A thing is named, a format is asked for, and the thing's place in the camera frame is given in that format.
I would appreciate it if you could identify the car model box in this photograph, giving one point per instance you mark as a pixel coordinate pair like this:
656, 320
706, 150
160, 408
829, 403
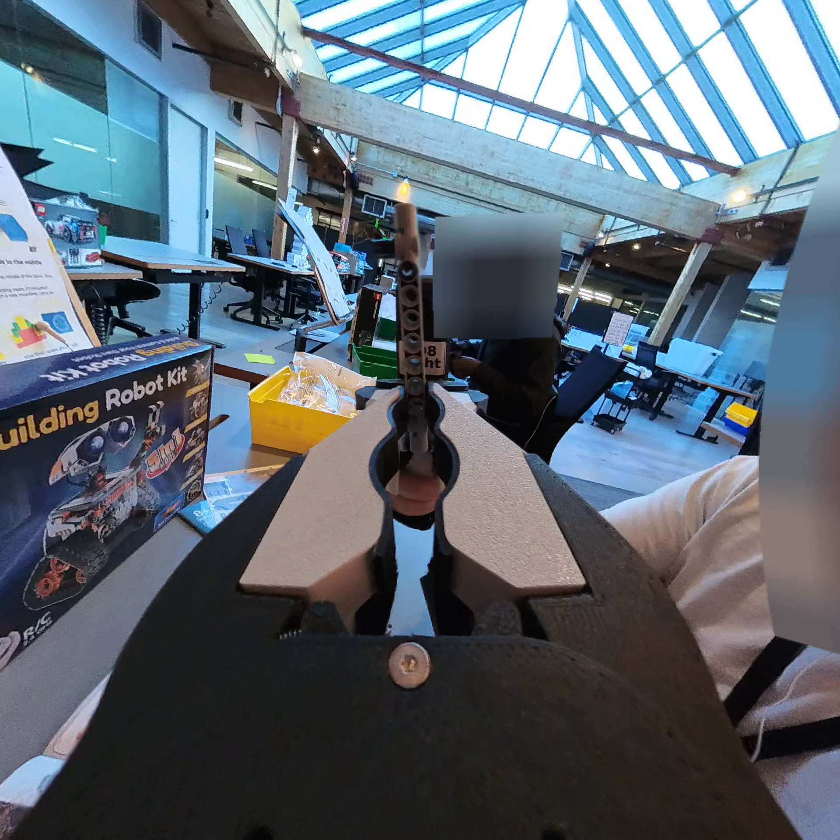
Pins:
69, 229

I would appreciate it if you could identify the white instruction sheet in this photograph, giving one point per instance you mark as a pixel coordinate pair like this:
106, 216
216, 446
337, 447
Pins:
33, 282

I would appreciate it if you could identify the person's right hand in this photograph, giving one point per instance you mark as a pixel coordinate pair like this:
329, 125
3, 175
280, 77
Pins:
417, 495

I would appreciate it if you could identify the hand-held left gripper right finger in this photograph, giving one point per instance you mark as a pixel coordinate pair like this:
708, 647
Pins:
505, 525

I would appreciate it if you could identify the clear plastic bags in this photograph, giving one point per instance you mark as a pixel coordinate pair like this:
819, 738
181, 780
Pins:
315, 387

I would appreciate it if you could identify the dark grey perforated beam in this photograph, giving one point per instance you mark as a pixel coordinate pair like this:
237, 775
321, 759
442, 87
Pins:
410, 308

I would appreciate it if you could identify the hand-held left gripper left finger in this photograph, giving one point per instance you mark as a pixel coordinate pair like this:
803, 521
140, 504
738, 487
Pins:
315, 525

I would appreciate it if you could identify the brown desk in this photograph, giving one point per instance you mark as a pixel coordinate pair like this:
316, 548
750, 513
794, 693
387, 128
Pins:
236, 371

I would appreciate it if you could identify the black office chair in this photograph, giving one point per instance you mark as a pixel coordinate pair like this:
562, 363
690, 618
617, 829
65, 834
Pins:
590, 394

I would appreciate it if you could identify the tilted white board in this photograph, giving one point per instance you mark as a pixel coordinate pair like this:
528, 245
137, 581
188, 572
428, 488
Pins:
315, 262

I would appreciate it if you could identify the person in white sleeve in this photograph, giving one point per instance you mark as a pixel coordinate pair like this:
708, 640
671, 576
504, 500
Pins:
695, 525

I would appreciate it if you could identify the blue robot kit box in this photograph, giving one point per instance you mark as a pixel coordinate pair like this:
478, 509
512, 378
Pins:
98, 459

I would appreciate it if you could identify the wood-edged desk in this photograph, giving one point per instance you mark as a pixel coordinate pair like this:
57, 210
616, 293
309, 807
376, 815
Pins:
151, 256

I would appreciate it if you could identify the yellow-green sticky note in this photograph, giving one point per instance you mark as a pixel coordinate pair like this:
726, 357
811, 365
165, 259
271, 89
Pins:
259, 358

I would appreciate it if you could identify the yellow plastic bin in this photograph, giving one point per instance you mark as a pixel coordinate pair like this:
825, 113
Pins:
289, 426

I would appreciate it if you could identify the black rolling cart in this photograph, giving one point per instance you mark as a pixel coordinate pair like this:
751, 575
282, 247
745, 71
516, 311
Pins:
613, 410

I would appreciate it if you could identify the blue leaflet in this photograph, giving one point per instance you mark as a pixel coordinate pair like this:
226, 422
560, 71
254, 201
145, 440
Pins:
207, 502

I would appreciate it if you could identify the small yellow bin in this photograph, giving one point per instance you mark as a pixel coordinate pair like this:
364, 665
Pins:
741, 412

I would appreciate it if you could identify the grey desk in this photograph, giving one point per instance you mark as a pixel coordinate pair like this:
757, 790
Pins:
98, 623

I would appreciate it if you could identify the dark carton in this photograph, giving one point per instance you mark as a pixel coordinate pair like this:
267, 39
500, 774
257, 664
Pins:
371, 315

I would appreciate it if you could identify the green plastic bin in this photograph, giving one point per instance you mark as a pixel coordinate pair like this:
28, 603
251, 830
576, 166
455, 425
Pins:
374, 364

